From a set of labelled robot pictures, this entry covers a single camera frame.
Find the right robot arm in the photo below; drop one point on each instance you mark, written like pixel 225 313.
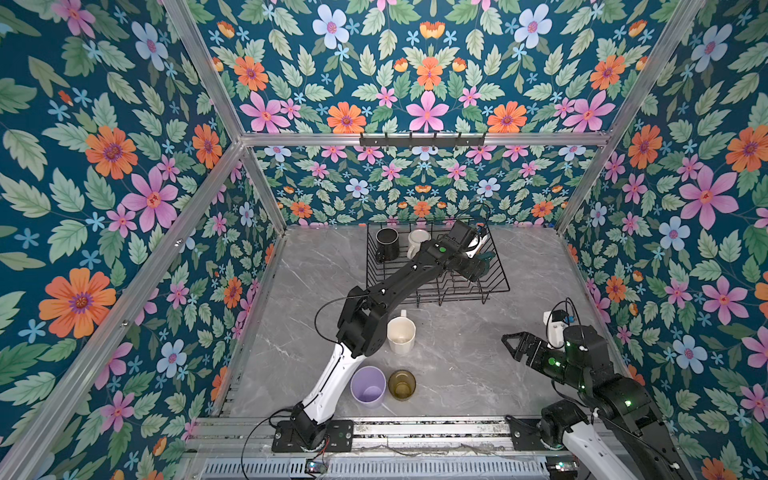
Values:
pixel 619 402

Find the black mug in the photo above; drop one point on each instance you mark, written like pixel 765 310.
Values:
pixel 387 245

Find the cream mug with handle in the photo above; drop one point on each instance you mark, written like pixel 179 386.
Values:
pixel 401 332

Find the cream mug green handle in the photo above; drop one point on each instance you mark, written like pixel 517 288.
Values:
pixel 475 268

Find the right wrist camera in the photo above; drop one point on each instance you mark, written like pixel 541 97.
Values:
pixel 555 322

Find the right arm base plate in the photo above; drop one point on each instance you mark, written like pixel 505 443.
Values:
pixel 541 433

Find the lilac plastic cup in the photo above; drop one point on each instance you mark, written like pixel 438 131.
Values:
pixel 368 386

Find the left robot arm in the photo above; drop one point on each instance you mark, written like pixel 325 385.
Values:
pixel 365 314

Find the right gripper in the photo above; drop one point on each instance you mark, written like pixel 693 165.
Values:
pixel 526 339

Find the black wire dish rack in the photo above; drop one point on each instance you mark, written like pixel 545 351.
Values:
pixel 449 286

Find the olive green glass cup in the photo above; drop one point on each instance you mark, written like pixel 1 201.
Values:
pixel 401 384

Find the black wall hook rail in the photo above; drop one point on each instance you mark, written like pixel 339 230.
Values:
pixel 409 140

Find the red interior white mug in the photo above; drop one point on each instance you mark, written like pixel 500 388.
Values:
pixel 415 239

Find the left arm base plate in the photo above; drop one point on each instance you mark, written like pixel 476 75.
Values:
pixel 335 436

